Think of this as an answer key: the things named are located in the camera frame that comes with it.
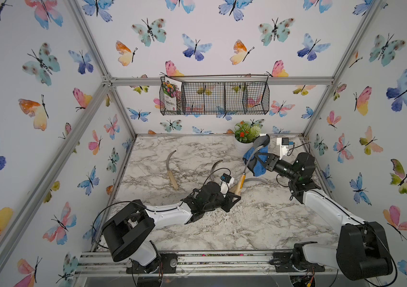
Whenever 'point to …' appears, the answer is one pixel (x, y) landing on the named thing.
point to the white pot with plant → (245, 134)
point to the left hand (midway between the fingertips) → (240, 197)
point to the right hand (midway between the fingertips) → (257, 153)
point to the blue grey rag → (259, 169)
